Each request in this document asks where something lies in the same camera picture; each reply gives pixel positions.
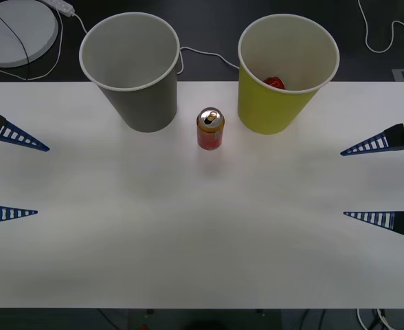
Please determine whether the grey plastic waste bin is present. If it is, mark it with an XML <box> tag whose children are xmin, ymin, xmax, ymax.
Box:
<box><xmin>78</xmin><ymin>12</ymin><xmax>181</xmax><ymax>133</ymax></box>

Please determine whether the long white cable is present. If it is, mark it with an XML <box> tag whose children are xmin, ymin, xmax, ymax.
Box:
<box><xmin>357</xmin><ymin>0</ymin><xmax>404</xmax><ymax>54</ymax></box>

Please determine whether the looped white cable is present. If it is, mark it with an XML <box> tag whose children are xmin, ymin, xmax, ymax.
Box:
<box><xmin>0</xmin><ymin>8</ymin><xmax>65</xmax><ymax>82</ymax></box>

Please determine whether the yellow-green plastic waste bin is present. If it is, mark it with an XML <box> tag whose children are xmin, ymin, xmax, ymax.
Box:
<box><xmin>237</xmin><ymin>13</ymin><xmax>341</xmax><ymax>135</ymax></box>

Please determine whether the white power strip cable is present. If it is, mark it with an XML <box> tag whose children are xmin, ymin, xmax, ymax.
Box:
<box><xmin>71</xmin><ymin>12</ymin><xmax>241</xmax><ymax>75</ymax></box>

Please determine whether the white power strip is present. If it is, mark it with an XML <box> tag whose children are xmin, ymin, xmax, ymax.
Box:
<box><xmin>40</xmin><ymin>0</ymin><xmax>76</xmax><ymax>17</ymax></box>

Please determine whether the red crushed drink can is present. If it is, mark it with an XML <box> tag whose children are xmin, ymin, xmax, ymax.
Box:
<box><xmin>263</xmin><ymin>76</ymin><xmax>286</xmax><ymax>91</ymax></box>

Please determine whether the round white disc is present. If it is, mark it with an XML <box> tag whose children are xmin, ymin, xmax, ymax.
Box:
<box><xmin>0</xmin><ymin>0</ymin><xmax>59</xmax><ymax>68</ymax></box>

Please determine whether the orange-red drink can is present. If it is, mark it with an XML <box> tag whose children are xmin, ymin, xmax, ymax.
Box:
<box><xmin>197</xmin><ymin>107</ymin><xmax>225</xmax><ymax>151</ymax></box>

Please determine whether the thin black cable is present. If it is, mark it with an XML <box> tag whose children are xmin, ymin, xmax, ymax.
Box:
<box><xmin>0</xmin><ymin>5</ymin><xmax>31</xmax><ymax>80</ymax></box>

